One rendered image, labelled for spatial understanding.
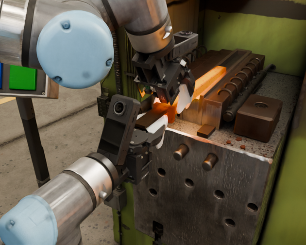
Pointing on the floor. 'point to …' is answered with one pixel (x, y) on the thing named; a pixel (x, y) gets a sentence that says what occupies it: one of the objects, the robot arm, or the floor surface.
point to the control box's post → (33, 138)
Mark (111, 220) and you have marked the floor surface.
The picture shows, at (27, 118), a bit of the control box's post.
